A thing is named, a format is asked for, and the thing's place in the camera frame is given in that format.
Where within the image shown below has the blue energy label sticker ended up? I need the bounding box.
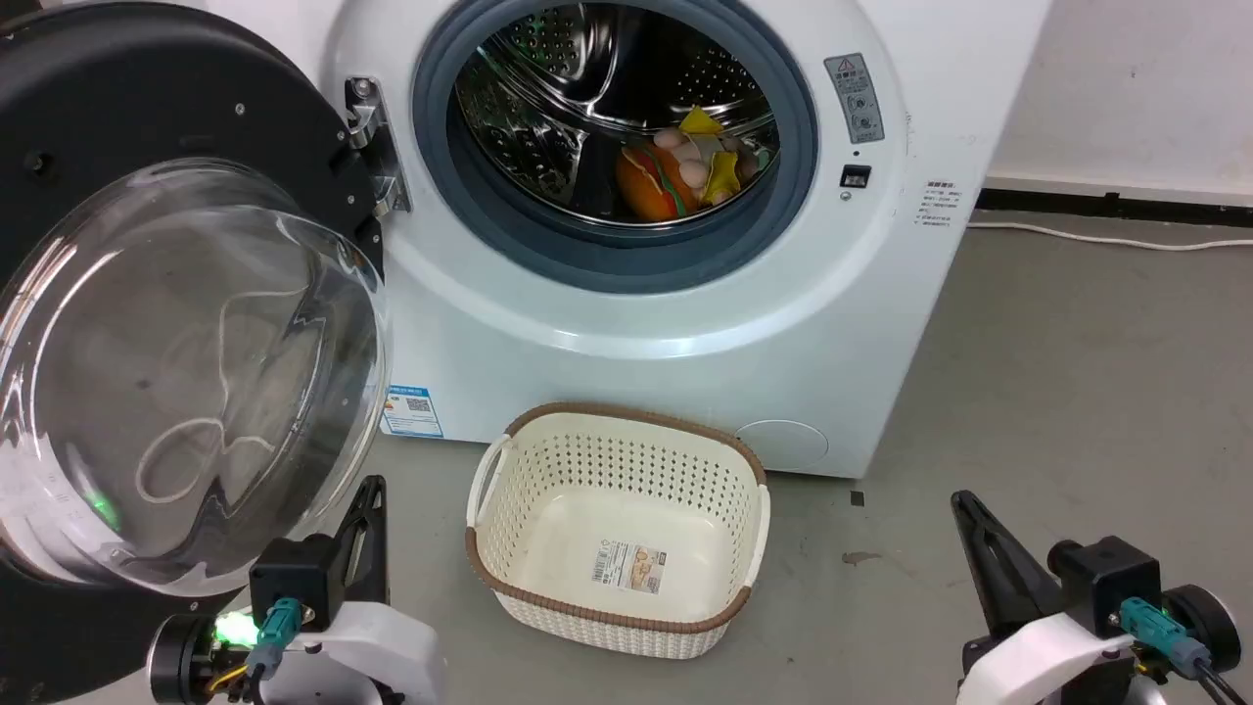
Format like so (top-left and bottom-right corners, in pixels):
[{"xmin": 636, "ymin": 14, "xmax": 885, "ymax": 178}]
[{"xmin": 380, "ymin": 385, "xmax": 444, "ymax": 439}]

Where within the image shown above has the cream plastic laundry basket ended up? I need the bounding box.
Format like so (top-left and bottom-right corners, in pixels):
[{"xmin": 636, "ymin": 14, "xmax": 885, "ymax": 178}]
[{"xmin": 464, "ymin": 400, "xmax": 772, "ymax": 660}]

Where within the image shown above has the teal-plug gripper cable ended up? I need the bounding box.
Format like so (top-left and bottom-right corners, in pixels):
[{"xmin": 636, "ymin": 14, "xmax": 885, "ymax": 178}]
[
  {"xmin": 1119, "ymin": 596, "xmax": 1253, "ymax": 705},
  {"xmin": 243, "ymin": 596, "xmax": 303, "ymax": 683}
]

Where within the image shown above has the metal door hinge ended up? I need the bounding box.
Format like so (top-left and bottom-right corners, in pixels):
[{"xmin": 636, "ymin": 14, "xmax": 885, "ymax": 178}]
[{"xmin": 344, "ymin": 76, "xmax": 411, "ymax": 217}]

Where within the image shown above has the black baseboard strip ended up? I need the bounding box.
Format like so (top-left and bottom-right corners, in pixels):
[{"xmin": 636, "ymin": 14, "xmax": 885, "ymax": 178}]
[{"xmin": 976, "ymin": 186, "xmax": 1253, "ymax": 229}]

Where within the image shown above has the black round glass washer door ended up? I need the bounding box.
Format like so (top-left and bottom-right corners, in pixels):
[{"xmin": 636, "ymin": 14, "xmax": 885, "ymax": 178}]
[{"xmin": 0, "ymin": 0, "xmax": 393, "ymax": 705}]

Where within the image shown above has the white front-load washing machine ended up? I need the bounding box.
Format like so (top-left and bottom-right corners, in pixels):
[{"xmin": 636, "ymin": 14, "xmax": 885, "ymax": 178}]
[{"xmin": 201, "ymin": 0, "xmax": 1053, "ymax": 481}]

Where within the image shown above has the grey warning label sticker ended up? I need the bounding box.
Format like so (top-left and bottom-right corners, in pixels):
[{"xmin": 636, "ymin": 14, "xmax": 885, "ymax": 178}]
[{"xmin": 823, "ymin": 53, "xmax": 886, "ymax": 146}]

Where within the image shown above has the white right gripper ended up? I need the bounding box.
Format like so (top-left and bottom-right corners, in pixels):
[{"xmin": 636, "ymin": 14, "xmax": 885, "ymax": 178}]
[{"xmin": 951, "ymin": 490, "xmax": 1138, "ymax": 705}]

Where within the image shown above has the white floor cable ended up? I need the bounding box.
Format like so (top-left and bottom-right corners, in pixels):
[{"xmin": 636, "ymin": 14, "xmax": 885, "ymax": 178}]
[{"xmin": 967, "ymin": 220, "xmax": 1253, "ymax": 254}]

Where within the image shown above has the teal-plug left gripper cable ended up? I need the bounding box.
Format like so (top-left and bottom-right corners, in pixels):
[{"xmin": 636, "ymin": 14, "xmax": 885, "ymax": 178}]
[{"xmin": 243, "ymin": 596, "xmax": 303, "ymax": 683}]

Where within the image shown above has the teal-plug right gripper cable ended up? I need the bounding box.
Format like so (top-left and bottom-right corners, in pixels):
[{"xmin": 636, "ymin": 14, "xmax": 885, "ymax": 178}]
[{"xmin": 1119, "ymin": 596, "xmax": 1253, "ymax": 705}]

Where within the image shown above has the yellow and pink doll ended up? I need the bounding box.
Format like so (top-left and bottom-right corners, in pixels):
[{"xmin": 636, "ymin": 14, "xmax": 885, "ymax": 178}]
[{"xmin": 652, "ymin": 105, "xmax": 776, "ymax": 207}]

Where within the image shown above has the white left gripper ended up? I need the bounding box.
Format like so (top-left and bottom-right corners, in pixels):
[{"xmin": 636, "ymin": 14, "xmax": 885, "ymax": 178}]
[{"xmin": 262, "ymin": 476, "xmax": 448, "ymax": 705}]

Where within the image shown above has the orange hamburger plush toy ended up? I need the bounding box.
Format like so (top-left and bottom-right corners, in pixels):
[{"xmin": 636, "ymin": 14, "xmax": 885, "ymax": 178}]
[{"xmin": 615, "ymin": 145, "xmax": 702, "ymax": 222}]

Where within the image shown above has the product label in basket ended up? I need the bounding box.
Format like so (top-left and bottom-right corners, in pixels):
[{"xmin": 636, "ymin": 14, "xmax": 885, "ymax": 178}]
[{"xmin": 590, "ymin": 541, "xmax": 667, "ymax": 593}]

